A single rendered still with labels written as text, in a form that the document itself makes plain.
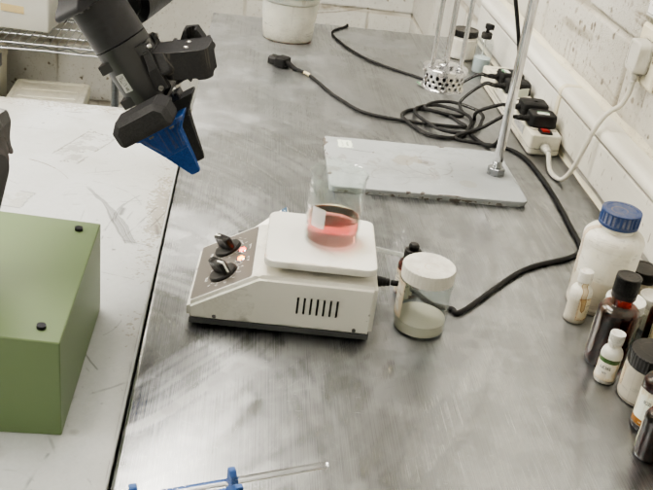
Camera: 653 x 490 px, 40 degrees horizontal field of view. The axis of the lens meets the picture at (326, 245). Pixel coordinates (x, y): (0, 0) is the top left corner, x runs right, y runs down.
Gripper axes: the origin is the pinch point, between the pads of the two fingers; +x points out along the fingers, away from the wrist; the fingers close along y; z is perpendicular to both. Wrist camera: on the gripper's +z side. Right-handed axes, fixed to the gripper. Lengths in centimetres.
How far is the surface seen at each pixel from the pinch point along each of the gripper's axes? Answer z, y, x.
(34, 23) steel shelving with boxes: -85, 205, -8
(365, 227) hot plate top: 12.9, -0.1, 18.8
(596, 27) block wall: 54, 63, 31
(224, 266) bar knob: -1.0, -8.1, 12.3
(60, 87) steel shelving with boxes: -97, 223, 16
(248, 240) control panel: 0.5, -0.9, 13.6
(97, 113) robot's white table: -25, 50, 1
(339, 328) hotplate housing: 6.9, -10.3, 23.6
